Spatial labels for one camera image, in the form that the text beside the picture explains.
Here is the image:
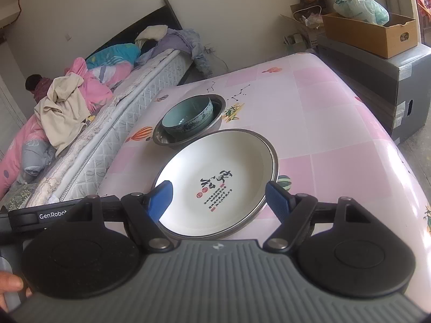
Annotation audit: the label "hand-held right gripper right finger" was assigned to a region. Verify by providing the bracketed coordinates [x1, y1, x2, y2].
[264, 181, 365, 252]

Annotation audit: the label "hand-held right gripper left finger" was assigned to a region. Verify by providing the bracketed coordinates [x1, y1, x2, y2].
[69, 181, 175, 254]

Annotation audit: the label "large stainless steel plate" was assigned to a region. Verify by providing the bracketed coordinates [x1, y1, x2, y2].
[152, 129, 280, 240]

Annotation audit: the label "white ceramic plate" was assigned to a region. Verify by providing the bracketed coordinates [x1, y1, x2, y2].
[155, 131, 275, 234]

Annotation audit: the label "teal ceramic bowl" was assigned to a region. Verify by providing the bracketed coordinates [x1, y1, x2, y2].
[162, 96, 214, 138]

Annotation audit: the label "person's left hand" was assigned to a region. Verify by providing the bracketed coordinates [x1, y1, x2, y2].
[0, 271, 33, 313]

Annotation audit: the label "green leaf patterned pillow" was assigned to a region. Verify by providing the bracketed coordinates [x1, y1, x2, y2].
[6, 183, 38, 211]

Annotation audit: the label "pink patterned tablecloth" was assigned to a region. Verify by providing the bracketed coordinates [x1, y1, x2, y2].
[98, 52, 431, 297]

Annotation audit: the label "cream cloth garment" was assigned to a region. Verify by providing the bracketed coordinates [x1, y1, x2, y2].
[34, 75, 92, 157]

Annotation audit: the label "white panelled door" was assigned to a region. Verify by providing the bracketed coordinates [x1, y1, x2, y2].
[0, 74, 28, 132]

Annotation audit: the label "pile of clothes and bedding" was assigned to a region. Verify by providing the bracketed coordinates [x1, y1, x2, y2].
[0, 57, 135, 191]

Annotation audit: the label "large grey box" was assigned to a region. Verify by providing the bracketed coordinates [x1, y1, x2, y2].
[317, 35, 431, 145]

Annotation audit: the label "teal patterned quilt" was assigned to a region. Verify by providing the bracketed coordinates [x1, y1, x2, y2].
[86, 43, 141, 69]

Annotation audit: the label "grey purple cloth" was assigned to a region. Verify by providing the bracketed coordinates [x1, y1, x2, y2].
[158, 29, 213, 76]

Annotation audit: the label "open cardboard box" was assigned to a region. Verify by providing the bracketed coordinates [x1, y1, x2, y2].
[280, 13, 324, 55]

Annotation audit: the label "pale yellow cloth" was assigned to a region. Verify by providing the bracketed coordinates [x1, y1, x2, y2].
[135, 25, 168, 50]

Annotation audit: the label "long cardboard box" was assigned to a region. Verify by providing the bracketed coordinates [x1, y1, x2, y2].
[322, 13, 418, 59]

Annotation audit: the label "pale green plastic bag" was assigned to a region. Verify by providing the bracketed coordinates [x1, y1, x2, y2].
[333, 0, 390, 26]

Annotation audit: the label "black power cable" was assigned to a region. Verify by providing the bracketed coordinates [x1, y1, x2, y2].
[204, 44, 234, 72]

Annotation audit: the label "red wall cable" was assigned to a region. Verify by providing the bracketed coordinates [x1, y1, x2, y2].
[0, 0, 46, 29]

